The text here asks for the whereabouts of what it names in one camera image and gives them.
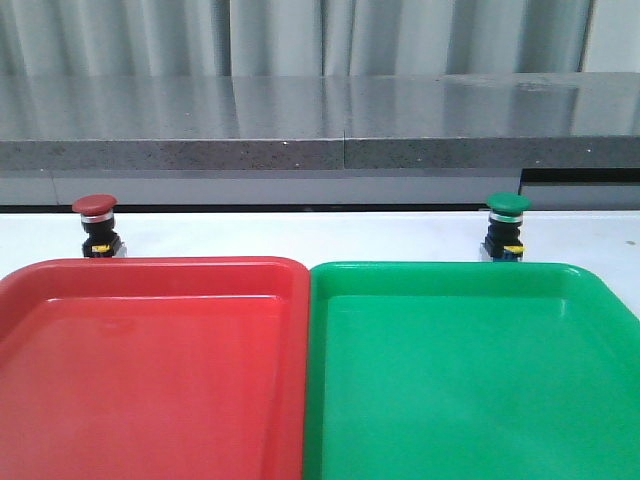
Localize grey stone counter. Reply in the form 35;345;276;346
0;71;640;212

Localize red plastic tray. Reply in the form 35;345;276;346
1;257;309;479

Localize red mushroom push button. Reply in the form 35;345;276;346
72;193;127;258

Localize green plastic tray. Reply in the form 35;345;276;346
303;262;639;479

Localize green mushroom push button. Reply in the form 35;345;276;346
481;192;531;262

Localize white pleated curtain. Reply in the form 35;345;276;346
1;1;594;77

